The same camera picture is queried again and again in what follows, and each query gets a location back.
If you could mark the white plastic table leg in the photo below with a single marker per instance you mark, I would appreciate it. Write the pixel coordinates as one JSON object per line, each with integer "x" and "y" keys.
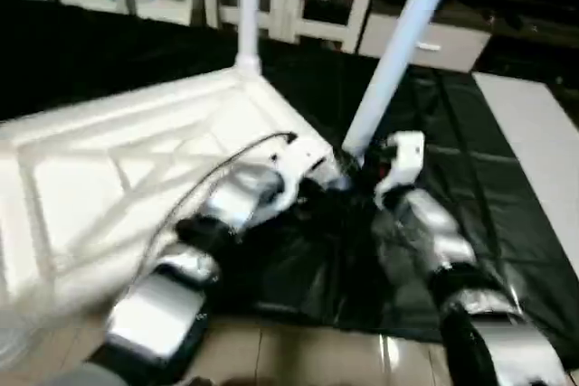
{"x": 249, "y": 11}
{"x": 398, "y": 51}

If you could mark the white plastic table top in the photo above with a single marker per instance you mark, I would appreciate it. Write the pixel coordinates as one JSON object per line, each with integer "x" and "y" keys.
{"x": 113, "y": 169}

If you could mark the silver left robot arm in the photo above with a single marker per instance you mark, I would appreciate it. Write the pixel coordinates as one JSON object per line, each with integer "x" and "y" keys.
{"x": 158, "y": 313}

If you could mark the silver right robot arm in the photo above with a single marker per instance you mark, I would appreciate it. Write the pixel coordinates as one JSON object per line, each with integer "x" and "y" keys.
{"x": 434, "y": 223}

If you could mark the black work mat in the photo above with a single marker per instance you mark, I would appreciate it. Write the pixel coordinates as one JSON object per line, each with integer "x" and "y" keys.
{"x": 316, "y": 277}

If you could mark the white drawer unit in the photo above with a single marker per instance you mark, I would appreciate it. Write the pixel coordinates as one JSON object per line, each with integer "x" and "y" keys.
{"x": 452, "y": 47}

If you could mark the black desk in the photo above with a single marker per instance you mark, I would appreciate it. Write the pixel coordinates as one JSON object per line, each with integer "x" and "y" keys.
{"x": 520, "y": 20}

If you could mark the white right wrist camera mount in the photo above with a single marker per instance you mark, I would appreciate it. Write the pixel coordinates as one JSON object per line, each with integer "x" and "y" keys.
{"x": 407, "y": 155}

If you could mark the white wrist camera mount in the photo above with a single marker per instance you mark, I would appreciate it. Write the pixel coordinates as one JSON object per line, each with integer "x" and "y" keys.
{"x": 298, "y": 160}
{"x": 407, "y": 155}

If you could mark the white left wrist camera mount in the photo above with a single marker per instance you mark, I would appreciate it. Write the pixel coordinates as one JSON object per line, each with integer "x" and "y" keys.
{"x": 298, "y": 160}

